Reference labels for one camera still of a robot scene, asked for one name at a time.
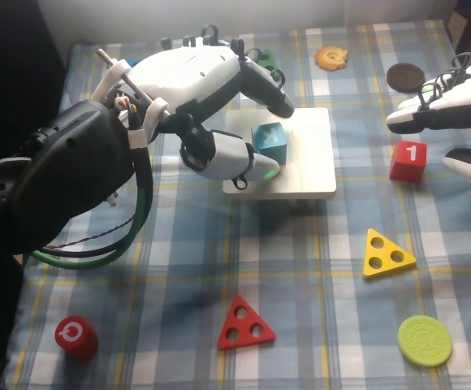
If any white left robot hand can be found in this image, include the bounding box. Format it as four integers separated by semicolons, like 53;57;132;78
125;24;297;191

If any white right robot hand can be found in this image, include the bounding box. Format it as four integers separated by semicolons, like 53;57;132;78
385;51;471;190

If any cyan letter cube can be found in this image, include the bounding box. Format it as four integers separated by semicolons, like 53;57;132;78
250;121;288;167

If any green triangle block with holes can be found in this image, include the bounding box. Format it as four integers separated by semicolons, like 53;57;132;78
255;49;279;72

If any yellow triangle block with holes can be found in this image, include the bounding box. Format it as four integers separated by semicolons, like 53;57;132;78
362;227;417;280

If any red triangle block with holes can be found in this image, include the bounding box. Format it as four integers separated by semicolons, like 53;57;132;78
216;294;276;352

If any red cylinder block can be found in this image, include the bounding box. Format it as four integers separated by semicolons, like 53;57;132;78
54;314;99;358

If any dark brown round cookie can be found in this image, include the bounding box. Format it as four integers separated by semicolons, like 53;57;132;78
386;63;426;95

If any yellow butter cookie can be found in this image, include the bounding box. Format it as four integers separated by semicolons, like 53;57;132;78
314;45;349;73

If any small white table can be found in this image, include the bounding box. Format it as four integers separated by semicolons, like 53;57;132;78
222;106;338;204

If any blue plaid tablecloth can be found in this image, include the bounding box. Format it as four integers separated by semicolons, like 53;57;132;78
0;19;471;390

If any green round cookie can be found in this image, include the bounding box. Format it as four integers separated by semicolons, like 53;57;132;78
396;314;453;369

